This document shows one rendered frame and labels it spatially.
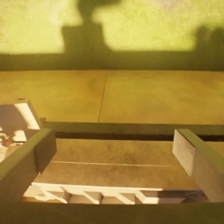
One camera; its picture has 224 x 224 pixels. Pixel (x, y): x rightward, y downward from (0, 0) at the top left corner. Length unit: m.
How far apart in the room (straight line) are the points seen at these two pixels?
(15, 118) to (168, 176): 0.66
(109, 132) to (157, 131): 0.22
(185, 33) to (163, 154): 0.96
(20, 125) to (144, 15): 1.04
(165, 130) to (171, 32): 0.81
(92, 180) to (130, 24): 1.05
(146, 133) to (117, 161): 0.19
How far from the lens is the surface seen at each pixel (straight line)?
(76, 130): 0.76
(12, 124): 0.80
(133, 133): 0.73
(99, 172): 0.63
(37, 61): 1.53
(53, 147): 0.17
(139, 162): 0.65
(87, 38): 1.33
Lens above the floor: 1.26
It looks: 51 degrees down
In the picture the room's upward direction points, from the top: 175 degrees counter-clockwise
